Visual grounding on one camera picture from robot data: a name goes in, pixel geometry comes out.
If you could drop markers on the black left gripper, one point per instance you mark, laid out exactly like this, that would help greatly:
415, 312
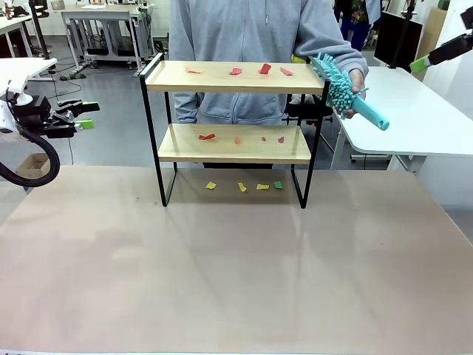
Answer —
35, 118

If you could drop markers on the green paper scrap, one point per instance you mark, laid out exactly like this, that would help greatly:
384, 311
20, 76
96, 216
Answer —
278, 185

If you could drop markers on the open cardboard box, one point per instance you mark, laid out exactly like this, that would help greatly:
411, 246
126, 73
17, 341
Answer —
33, 164

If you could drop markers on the thin flat red paper scrap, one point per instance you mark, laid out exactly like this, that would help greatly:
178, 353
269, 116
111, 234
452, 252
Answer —
194, 71

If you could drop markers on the small white desk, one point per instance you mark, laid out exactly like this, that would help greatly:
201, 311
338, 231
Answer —
22, 66

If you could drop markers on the person's left forearm grey sleeve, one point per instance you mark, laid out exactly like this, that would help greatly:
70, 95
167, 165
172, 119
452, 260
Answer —
332, 48

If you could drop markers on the black office chair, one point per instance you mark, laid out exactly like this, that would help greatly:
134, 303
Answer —
308, 111

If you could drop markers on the background person blue trousers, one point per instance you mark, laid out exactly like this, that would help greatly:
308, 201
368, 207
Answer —
356, 22

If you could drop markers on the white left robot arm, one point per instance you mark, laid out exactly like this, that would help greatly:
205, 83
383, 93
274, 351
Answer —
5, 125

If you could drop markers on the teal microfiber duster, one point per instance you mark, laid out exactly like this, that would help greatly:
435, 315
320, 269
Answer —
341, 92

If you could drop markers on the brown cardboard panel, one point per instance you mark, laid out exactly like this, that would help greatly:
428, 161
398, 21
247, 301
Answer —
434, 33

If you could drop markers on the pink red paper scrap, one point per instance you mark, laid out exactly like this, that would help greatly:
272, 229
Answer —
235, 71

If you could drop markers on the large white desk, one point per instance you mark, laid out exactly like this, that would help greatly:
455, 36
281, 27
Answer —
403, 122

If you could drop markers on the bow-shaped red paper scrap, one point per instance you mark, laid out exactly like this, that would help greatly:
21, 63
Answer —
207, 137

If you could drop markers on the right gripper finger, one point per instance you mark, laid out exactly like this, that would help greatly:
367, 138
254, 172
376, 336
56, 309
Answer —
468, 16
449, 49

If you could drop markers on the person in grey hoodie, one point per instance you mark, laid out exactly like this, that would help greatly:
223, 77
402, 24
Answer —
240, 37

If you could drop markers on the black monitor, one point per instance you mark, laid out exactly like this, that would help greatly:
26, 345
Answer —
397, 37

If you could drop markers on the large bright red paper scrap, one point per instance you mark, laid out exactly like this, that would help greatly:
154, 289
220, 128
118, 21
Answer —
265, 69

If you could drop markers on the white frame workbench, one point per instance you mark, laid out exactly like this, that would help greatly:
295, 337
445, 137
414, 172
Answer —
99, 16

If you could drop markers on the person's left hand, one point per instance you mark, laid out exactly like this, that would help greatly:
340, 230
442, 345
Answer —
358, 83

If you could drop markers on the black vertical pole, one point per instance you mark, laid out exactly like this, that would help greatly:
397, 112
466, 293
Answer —
38, 29

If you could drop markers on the pointed red paper scrap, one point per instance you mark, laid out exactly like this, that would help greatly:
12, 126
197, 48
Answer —
286, 71

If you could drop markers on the two-tier wood metal shelf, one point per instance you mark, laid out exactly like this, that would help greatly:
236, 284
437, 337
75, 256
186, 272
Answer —
236, 83

